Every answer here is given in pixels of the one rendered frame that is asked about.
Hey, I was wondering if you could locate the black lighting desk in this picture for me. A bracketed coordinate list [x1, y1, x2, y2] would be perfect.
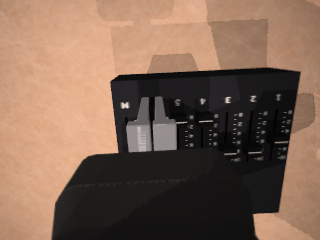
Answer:
[110, 67, 301, 214]

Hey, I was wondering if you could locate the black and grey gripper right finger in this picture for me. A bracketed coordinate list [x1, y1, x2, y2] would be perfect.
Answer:
[152, 96, 177, 151]

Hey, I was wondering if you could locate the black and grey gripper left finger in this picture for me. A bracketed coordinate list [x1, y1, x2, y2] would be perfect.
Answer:
[126, 97, 153, 152]

